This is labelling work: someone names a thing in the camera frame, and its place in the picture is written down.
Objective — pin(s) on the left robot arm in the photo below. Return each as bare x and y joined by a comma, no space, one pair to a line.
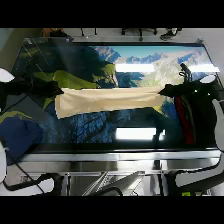
16,88

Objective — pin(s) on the silver frame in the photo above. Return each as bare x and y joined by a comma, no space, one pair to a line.
110,161

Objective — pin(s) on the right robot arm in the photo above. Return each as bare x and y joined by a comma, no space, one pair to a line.
203,91

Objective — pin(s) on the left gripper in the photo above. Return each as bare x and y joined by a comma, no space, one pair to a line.
51,89

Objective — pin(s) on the black office chair base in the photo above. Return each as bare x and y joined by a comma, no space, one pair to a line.
139,31

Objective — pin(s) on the cream garment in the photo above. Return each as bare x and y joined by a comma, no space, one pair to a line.
106,101

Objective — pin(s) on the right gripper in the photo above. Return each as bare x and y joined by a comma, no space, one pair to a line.
170,90

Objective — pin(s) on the red garment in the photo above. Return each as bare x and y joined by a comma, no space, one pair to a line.
185,116

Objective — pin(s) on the black garment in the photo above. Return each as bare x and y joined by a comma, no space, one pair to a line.
203,123

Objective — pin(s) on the blue garment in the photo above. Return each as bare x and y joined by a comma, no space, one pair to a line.
20,135

